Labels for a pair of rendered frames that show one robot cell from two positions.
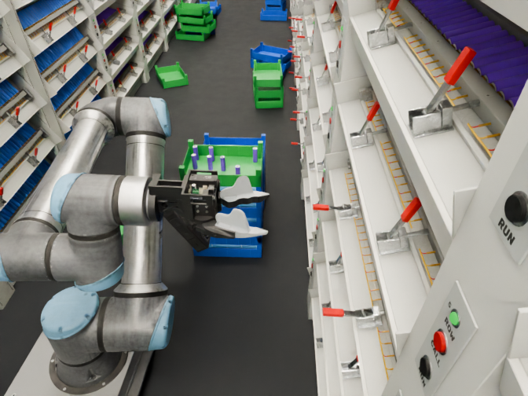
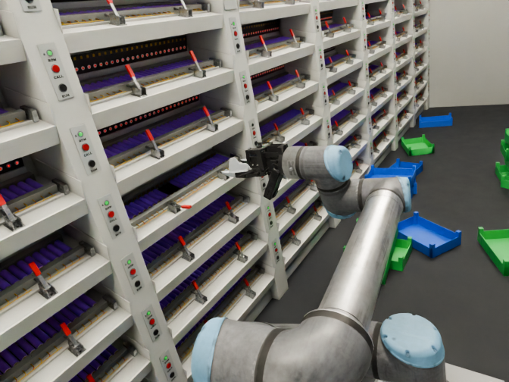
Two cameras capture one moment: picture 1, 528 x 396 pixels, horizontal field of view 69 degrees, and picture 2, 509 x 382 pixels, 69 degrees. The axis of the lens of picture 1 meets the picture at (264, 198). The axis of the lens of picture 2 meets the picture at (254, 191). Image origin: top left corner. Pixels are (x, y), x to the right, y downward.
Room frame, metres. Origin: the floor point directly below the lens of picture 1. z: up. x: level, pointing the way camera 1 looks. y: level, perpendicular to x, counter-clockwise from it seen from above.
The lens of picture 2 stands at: (1.36, 0.68, 1.19)
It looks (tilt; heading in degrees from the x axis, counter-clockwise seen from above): 23 degrees down; 216
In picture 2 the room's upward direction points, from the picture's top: 11 degrees counter-clockwise
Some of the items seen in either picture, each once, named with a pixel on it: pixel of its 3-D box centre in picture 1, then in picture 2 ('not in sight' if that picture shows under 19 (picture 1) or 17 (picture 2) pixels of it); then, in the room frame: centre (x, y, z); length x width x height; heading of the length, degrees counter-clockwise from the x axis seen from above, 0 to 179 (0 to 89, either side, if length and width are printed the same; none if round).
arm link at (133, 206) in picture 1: (141, 199); (295, 163); (0.53, 0.22, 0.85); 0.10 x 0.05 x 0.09; 178
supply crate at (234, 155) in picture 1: (223, 162); not in sight; (1.22, 0.16, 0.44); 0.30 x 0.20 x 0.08; 88
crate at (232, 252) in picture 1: (229, 234); not in sight; (1.22, 0.16, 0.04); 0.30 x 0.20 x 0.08; 88
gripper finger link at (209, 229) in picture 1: (215, 224); not in sight; (0.49, 0.09, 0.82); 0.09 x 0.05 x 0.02; 65
